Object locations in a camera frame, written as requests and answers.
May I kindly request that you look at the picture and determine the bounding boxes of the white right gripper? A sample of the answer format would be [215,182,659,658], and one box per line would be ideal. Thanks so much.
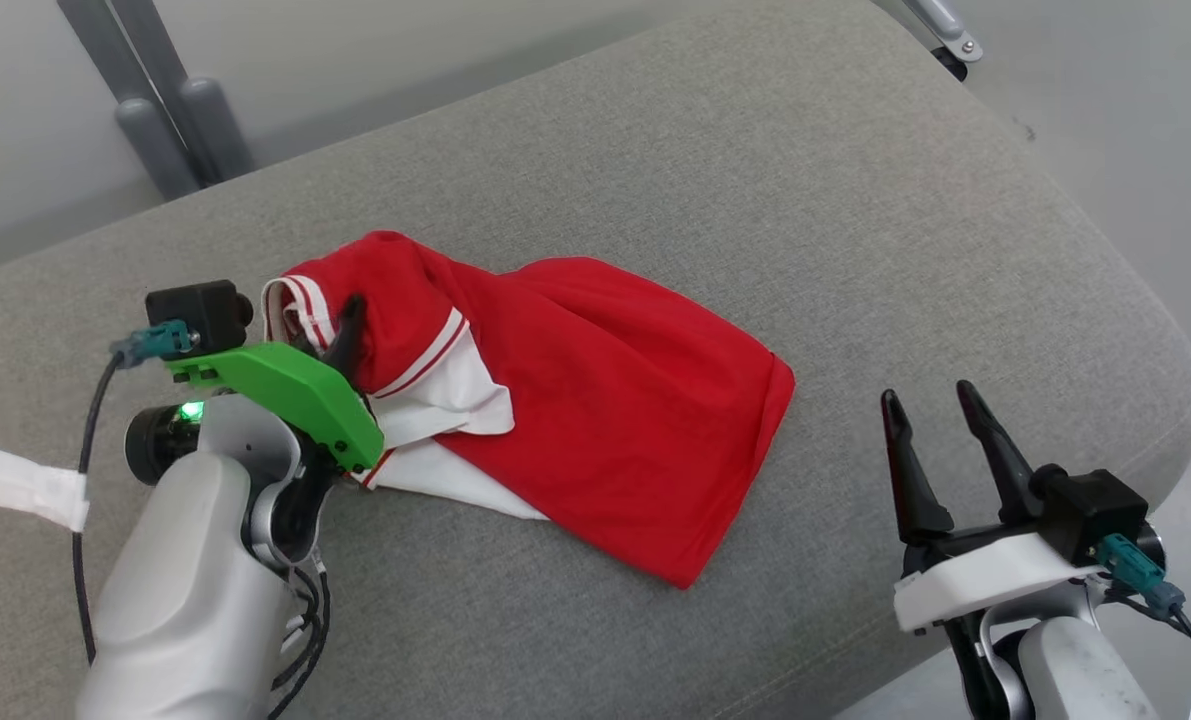
[880,380,1106,633]

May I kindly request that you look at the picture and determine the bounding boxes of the grey metal post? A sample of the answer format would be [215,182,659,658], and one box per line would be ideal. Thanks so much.
[110,0,256,186]
[55,0,202,201]

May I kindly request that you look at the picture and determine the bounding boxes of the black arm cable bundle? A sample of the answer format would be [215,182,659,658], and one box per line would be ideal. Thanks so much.
[268,565,332,720]

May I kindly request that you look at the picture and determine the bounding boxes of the grey metal bracket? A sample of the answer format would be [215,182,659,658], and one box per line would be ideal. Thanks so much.
[900,0,984,81]

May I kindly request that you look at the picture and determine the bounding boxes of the black cable with teal plug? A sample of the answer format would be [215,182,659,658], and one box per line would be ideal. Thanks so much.
[72,320,199,666]
[1095,533,1191,706]

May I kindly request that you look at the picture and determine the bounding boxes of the red and white shorts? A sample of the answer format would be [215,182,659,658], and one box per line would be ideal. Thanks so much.
[260,230,796,591]

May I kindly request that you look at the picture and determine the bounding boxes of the grey fabric sofa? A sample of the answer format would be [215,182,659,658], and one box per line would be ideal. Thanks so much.
[0,0,1191,720]

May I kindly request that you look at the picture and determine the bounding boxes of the white fabric strap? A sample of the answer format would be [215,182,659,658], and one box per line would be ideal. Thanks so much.
[0,437,91,533]

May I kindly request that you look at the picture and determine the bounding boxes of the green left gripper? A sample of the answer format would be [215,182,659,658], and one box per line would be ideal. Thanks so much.
[165,294,386,473]

